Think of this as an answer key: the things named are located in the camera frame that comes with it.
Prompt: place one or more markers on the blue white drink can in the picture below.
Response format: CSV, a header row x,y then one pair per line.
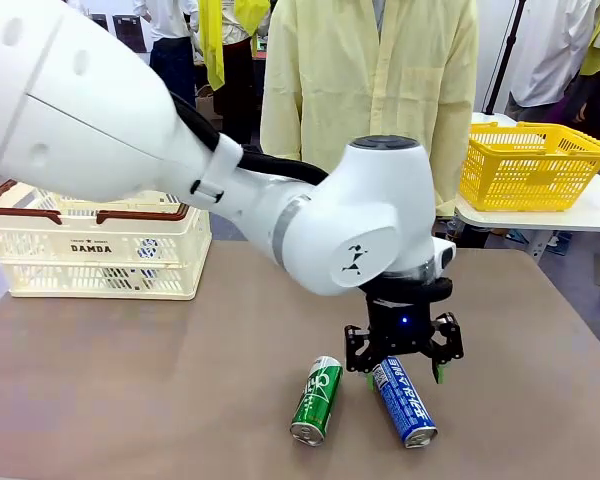
x,y
148,247

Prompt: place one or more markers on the blue Pocari Sweat can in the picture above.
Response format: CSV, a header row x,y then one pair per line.
x,y
405,407

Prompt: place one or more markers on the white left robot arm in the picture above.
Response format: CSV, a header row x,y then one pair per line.
x,y
105,125

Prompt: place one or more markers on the black tripod stand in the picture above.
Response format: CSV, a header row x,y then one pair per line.
x,y
502,55

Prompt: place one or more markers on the bystander in white shirt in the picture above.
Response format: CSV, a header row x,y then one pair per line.
x,y
550,45

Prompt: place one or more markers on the white side table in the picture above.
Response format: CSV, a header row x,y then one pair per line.
x,y
530,221

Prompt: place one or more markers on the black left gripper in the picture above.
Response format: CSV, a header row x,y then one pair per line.
x,y
397,327

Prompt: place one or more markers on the yellow plastic basket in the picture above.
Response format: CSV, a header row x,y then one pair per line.
x,y
525,175

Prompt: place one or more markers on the green soda can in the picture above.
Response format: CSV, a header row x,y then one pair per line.
x,y
317,400

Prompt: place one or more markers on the bystander with yellow apron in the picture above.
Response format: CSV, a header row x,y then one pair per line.
x,y
230,45

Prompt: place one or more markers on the cream plastic shopping basket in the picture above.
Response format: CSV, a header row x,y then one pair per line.
x,y
95,250

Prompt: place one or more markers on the bystander in dark skirt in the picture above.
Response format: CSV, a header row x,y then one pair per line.
x,y
167,45

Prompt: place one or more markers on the person in pale yellow shirt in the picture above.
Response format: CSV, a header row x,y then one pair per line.
x,y
370,75

